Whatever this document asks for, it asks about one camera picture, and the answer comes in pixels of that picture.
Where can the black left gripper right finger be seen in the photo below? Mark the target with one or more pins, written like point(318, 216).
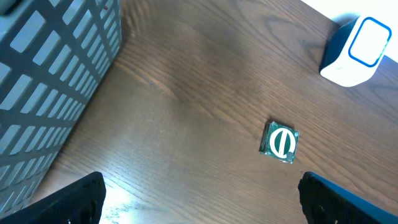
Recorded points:
point(323, 201)

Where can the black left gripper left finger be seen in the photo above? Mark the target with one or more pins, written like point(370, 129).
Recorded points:
point(79, 202)

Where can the round green label package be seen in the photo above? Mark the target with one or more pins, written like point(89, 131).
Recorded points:
point(279, 142)

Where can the white barcode scanner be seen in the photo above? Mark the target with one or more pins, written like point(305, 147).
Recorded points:
point(355, 50)

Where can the grey plastic mesh basket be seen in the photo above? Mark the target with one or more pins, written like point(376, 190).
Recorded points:
point(54, 55)

